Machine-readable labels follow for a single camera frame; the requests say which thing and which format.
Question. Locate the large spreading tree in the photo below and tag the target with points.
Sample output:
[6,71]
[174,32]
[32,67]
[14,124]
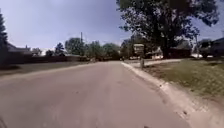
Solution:
[165,30]

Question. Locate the dark tree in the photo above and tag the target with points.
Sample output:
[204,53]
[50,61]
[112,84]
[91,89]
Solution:
[2,40]

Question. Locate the mailbox on post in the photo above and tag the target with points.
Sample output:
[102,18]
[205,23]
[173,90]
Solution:
[139,49]

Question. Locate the dark fence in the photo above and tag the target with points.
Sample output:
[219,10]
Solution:
[40,59]

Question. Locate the pale driveway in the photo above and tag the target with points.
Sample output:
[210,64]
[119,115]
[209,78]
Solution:
[160,62]

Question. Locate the low house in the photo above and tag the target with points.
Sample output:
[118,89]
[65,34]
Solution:
[20,50]

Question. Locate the grey asphalt road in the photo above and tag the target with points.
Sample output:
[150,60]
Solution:
[90,96]

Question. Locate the utility pole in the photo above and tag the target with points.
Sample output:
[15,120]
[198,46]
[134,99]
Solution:
[81,36]

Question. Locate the shaded grass strip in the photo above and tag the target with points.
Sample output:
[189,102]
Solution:
[33,68]

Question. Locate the row of trees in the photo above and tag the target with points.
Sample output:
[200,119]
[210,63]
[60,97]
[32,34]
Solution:
[75,46]

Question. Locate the dark house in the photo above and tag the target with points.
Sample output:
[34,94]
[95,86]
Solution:
[181,51]

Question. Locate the grass verge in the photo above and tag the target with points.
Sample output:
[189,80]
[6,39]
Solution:
[196,76]

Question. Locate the building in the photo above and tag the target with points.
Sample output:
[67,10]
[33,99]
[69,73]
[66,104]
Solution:
[216,48]

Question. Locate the pale concrete kerb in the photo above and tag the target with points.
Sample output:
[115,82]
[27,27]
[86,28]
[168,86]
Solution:
[186,103]

